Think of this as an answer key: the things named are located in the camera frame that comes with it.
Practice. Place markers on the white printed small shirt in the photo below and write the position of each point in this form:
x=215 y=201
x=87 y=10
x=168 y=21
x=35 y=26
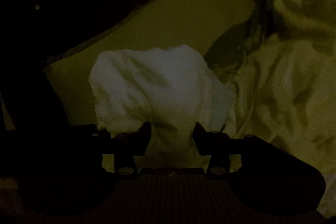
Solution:
x=172 y=89

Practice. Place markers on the plain light pillow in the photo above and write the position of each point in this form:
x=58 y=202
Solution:
x=161 y=24

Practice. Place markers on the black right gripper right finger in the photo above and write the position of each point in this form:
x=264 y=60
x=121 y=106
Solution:
x=258 y=157

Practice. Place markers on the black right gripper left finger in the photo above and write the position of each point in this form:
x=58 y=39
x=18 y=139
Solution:
x=124 y=146

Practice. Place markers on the leaf-patterned light bedsheet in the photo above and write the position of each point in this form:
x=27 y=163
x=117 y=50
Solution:
x=285 y=82

